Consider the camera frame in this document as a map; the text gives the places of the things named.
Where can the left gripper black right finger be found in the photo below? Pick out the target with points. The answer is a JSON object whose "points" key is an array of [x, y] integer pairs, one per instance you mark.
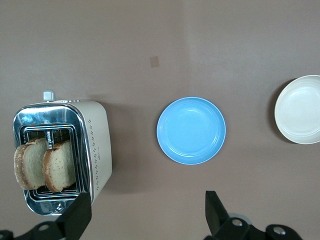
{"points": [[216, 215]]}

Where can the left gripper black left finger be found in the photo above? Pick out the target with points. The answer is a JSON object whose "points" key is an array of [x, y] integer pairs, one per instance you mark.
{"points": [[75, 220]]}

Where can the bread slice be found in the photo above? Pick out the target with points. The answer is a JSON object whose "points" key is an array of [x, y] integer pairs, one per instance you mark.
{"points": [[60, 167], [27, 162]]}

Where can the blue plate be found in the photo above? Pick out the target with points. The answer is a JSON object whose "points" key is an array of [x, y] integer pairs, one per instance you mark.
{"points": [[191, 131]]}

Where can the beige plate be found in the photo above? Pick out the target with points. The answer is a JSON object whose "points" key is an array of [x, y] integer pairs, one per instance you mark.
{"points": [[300, 112]]}

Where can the beige and chrome toaster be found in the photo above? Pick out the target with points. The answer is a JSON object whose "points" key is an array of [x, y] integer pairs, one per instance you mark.
{"points": [[100, 130]]}

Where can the small brown tape patch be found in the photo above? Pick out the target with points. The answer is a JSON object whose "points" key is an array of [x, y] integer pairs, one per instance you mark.
{"points": [[154, 61]]}

